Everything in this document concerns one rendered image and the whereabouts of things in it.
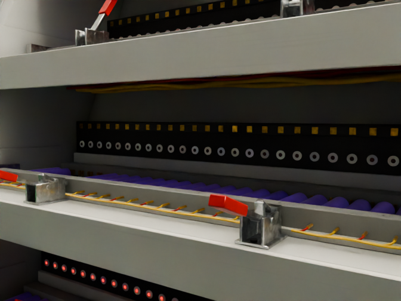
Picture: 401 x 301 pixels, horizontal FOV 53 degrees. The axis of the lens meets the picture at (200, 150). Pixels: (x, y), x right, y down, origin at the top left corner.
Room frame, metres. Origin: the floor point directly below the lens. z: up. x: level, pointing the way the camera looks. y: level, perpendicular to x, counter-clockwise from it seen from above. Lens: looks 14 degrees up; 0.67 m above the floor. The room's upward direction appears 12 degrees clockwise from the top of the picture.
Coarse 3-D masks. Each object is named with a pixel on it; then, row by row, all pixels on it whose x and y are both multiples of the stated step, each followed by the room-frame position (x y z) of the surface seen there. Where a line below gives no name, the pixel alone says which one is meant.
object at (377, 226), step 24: (0, 168) 0.57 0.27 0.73; (72, 192) 0.48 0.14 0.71; (96, 192) 0.46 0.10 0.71; (120, 192) 0.44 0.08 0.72; (144, 192) 0.42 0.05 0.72; (168, 192) 0.40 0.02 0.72; (192, 192) 0.39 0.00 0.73; (288, 216) 0.33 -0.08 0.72; (312, 216) 0.32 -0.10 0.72; (336, 216) 0.31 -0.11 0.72; (360, 216) 0.30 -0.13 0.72; (384, 216) 0.29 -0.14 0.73; (360, 240) 0.29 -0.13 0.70; (384, 240) 0.29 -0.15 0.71
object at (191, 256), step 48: (0, 192) 0.52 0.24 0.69; (48, 240) 0.43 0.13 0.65; (96, 240) 0.39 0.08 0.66; (144, 240) 0.35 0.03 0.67; (192, 240) 0.32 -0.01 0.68; (288, 240) 0.32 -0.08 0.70; (192, 288) 0.34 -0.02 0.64; (240, 288) 0.31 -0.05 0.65; (288, 288) 0.29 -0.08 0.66; (336, 288) 0.27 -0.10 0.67; (384, 288) 0.25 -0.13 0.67
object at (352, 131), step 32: (96, 128) 0.63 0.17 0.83; (128, 128) 0.59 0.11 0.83; (160, 128) 0.55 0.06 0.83; (192, 128) 0.52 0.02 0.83; (224, 128) 0.49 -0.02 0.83; (256, 128) 0.47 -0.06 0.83; (288, 128) 0.45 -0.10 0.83; (320, 128) 0.42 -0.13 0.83; (352, 128) 0.40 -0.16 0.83; (384, 128) 0.39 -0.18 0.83; (192, 160) 0.54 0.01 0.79; (224, 160) 0.51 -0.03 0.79; (256, 160) 0.48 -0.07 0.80; (288, 160) 0.46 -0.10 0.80; (320, 160) 0.44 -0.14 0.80; (384, 160) 0.40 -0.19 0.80
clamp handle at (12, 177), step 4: (0, 172) 0.41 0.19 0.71; (4, 172) 0.41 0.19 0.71; (0, 176) 0.41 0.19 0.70; (4, 176) 0.41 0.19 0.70; (8, 176) 0.41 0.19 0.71; (12, 176) 0.42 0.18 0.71; (16, 176) 0.42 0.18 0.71; (40, 176) 0.45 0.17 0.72; (44, 176) 0.45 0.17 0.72; (8, 180) 0.42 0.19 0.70; (12, 180) 0.42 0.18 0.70; (16, 180) 0.42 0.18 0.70; (20, 180) 0.43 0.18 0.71; (24, 180) 0.43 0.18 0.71; (28, 180) 0.44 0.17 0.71; (40, 180) 0.45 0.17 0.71; (44, 180) 0.45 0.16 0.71; (28, 184) 0.44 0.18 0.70; (32, 184) 0.44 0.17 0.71
